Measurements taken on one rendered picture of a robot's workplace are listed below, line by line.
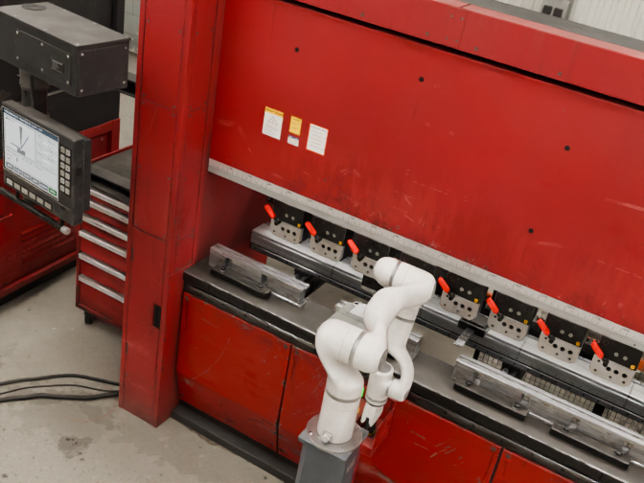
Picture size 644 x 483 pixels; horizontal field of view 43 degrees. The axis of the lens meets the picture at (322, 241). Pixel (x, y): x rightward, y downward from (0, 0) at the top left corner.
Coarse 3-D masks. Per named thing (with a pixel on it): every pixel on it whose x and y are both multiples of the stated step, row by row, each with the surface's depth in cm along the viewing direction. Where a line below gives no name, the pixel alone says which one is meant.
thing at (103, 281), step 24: (120, 168) 428; (96, 192) 419; (96, 216) 428; (120, 216) 416; (96, 240) 431; (120, 240) 425; (96, 264) 439; (120, 264) 432; (96, 288) 445; (120, 288) 438; (96, 312) 456; (120, 312) 445
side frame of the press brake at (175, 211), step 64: (192, 0) 305; (192, 64) 320; (192, 128) 336; (192, 192) 354; (256, 192) 404; (128, 256) 371; (192, 256) 374; (256, 256) 431; (128, 320) 387; (128, 384) 404
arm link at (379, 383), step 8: (384, 368) 302; (392, 368) 303; (376, 376) 301; (384, 376) 300; (392, 376) 303; (368, 384) 306; (376, 384) 302; (384, 384) 301; (368, 392) 307; (376, 392) 304; (384, 392) 302; (376, 400) 306
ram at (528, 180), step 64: (256, 0) 316; (256, 64) 326; (320, 64) 312; (384, 64) 298; (448, 64) 286; (256, 128) 337; (384, 128) 308; (448, 128) 295; (512, 128) 283; (576, 128) 272; (640, 128) 262; (320, 192) 332; (384, 192) 317; (448, 192) 303; (512, 192) 291; (576, 192) 279; (640, 192) 269; (512, 256) 300; (576, 256) 287; (640, 256) 276; (576, 320) 296; (640, 320) 284
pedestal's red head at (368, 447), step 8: (360, 400) 328; (392, 400) 321; (360, 408) 323; (384, 408) 325; (392, 408) 323; (360, 416) 320; (360, 424) 324; (376, 424) 323; (384, 424) 318; (376, 432) 311; (384, 432) 324; (368, 440) 319; (376, 440) 316; (360, 448) 318; (368, 448) 316; (376, 448) 321; (368, 456) 317
